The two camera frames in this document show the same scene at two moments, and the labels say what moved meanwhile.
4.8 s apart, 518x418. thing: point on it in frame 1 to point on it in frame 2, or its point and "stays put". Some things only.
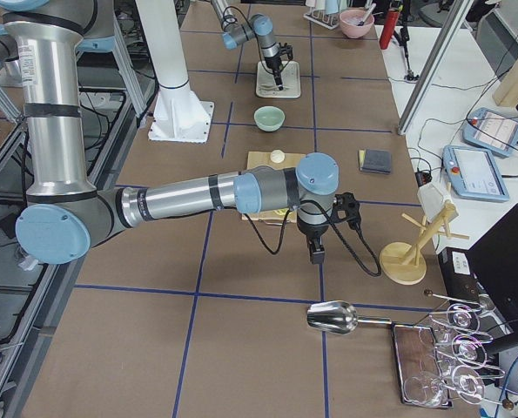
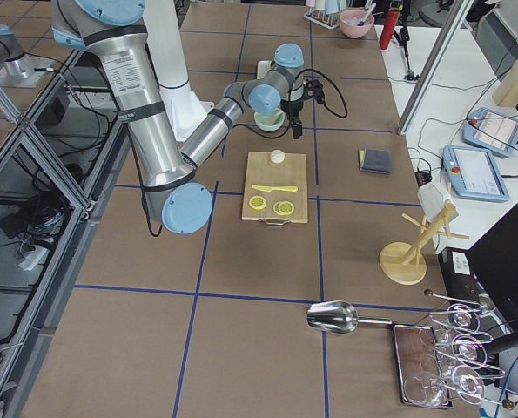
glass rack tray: [419, 373] stays put
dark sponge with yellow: [374, 161] stays put
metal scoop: [339, 317] stays put
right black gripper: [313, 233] to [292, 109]
